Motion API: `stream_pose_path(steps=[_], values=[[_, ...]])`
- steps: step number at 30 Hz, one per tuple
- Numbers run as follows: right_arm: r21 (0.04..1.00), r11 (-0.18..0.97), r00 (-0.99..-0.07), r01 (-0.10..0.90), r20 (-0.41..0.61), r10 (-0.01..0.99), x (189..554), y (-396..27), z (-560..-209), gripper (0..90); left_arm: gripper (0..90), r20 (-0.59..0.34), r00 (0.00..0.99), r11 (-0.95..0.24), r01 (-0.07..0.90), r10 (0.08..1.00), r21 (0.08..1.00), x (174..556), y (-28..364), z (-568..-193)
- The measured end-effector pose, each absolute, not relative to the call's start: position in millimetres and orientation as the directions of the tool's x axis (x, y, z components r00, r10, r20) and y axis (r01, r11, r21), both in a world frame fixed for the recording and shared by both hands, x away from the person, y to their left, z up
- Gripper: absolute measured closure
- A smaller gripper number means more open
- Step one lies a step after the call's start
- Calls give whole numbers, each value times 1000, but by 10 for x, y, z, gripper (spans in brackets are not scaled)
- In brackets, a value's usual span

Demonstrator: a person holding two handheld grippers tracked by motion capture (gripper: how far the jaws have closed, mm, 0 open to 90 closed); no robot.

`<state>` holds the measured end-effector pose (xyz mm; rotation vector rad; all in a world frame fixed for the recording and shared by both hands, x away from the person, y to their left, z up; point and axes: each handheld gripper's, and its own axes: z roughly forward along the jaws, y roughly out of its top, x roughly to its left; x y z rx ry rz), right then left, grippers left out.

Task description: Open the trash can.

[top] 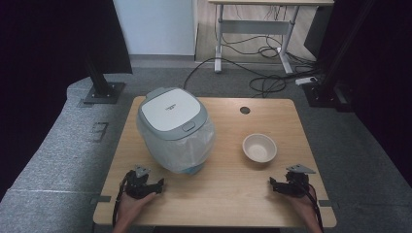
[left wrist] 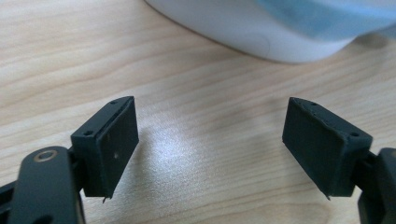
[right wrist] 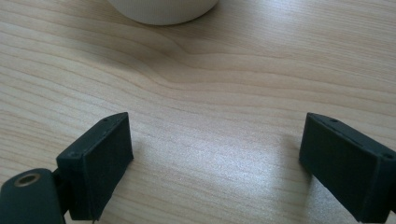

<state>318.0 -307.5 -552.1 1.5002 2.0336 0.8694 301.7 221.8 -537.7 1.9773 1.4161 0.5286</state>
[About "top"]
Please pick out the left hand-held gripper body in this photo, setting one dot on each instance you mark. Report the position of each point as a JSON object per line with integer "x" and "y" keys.
{"x": 137, "y": 184}

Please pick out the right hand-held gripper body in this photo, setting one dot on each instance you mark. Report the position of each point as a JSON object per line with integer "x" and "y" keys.
{"x": 296, "y": 181}

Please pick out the beige paper bowl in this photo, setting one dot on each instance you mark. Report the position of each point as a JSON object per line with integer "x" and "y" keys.
{"x": 259, "y": 148}

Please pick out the white and grey trash can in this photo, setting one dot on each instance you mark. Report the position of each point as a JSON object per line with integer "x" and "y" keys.
{"x": 170, "y": 110}

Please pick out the person's left hand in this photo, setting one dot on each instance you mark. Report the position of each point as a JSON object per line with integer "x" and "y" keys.
{"x": 131, "y": 207}

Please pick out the person's right hand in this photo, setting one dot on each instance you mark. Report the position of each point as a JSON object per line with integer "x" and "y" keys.
{"x": 302, "y": 207}

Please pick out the grey tape strip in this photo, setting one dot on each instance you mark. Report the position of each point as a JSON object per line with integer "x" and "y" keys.
{"x": 328, "y": 203}
{"x": 100, "y": 199}

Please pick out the grey floor socket cover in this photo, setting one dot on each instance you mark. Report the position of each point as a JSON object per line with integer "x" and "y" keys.
{"x": 100, "y": 131}

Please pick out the black metal stand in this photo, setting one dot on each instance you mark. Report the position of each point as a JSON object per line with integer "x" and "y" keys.
{"x": 327, "y": 87}

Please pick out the white power strip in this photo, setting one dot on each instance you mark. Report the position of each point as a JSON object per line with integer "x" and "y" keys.
{"x": 305, "y": 80}

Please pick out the left black stand base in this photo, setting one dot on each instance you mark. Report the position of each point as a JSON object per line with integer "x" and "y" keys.
{"x": 102, "y": 85}

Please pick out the black curtain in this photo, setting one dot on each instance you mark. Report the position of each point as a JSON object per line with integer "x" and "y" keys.
{"x": 382, "y": 81}
{"x": 48, "y": 48}

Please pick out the white standing desk frame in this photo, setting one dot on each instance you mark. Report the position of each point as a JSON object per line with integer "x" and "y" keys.
{"x": 256, "y": 26}

